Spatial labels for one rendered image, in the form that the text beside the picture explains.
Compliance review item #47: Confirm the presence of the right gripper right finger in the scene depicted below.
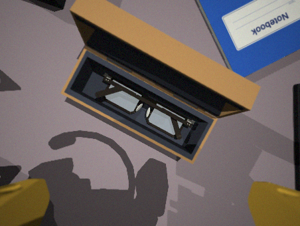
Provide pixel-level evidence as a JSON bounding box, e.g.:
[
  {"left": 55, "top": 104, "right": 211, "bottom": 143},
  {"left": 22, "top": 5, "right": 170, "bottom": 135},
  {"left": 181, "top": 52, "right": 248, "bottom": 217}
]
[{"left": 248, "top": 181, "right": 300, "bottom": 226}]

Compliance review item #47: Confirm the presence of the blue notebook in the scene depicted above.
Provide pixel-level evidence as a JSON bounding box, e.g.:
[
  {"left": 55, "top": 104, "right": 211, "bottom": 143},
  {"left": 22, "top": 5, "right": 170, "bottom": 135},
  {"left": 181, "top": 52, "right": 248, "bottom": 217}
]
[{"left": 196, "top": 0, "right": 300, "bottom": 77}]

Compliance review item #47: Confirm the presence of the black rectangular case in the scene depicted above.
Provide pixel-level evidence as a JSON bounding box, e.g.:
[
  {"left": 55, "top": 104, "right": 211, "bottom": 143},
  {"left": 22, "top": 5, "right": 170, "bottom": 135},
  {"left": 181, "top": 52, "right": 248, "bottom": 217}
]
[{"left": 37, "top": 0, "right": 66, "bottom": 9}]

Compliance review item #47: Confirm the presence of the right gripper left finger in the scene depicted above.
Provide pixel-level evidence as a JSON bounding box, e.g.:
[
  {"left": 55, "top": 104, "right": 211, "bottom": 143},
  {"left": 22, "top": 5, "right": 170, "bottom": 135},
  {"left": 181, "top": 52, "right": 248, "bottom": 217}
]
[{"left": 0, "top": 178, "right": 50, "bottom": 226}]

